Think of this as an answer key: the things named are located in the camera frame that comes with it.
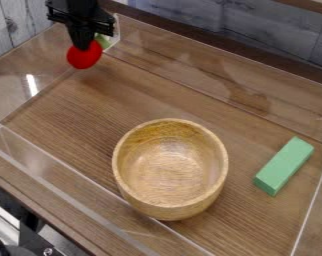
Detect red plush strawberry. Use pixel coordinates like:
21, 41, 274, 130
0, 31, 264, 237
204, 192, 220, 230
67, 34, 111, 69

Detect clear acrylic tray walls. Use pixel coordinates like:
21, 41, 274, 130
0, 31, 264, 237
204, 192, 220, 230
0, 18, 322, 256

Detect black metal stand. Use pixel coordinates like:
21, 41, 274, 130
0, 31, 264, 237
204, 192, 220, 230
19, 212, 64, 256

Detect light wooden bowl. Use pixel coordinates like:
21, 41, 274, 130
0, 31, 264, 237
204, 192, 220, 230
112, 118, 230, 221

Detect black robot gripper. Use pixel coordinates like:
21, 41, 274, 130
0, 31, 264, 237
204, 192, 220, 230
45, 0, 115, 50

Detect green rectangular block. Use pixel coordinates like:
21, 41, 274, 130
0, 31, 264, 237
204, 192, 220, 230
254, 137, 315, 196

